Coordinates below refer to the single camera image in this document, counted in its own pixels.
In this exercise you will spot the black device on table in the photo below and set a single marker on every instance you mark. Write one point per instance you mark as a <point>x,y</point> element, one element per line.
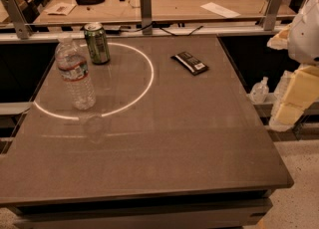
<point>89,2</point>

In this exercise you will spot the middle metal bracket post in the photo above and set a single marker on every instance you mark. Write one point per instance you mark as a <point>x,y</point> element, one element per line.
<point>146,16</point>

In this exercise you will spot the black snack bar wrapper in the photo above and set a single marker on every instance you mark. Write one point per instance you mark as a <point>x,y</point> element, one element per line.
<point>191,63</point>

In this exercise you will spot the small sanitizer bottle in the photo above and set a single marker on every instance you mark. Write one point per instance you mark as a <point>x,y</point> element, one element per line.
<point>259,91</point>

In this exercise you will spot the clear plastic water bottle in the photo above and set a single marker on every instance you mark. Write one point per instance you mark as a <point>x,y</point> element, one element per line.
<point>72,64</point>

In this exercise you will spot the metal bracket post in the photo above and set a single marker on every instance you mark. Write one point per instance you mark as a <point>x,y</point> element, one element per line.
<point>269,18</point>
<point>23,30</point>
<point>146,16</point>

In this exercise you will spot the right metal bracket post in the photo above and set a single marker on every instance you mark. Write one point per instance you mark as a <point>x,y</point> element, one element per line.
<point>269,18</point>

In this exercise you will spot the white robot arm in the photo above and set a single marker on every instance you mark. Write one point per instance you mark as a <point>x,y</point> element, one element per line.
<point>303,39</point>

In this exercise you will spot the small white paper slip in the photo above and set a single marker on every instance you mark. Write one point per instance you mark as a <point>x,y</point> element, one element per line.
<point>219,10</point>

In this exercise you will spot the wooden back table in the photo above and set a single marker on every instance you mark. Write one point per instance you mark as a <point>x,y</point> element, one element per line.
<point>162,10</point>

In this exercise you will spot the white envelope with label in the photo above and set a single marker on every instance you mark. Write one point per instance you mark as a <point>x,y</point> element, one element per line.
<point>60,9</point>

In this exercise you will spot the green soda can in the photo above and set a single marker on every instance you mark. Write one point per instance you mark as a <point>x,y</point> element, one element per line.
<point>96,39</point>

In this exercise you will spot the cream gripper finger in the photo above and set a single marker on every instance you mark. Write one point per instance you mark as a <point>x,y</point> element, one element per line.
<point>297,91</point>
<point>280,40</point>

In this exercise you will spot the left metal bracket post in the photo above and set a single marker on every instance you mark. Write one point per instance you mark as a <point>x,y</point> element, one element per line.
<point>23,30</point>

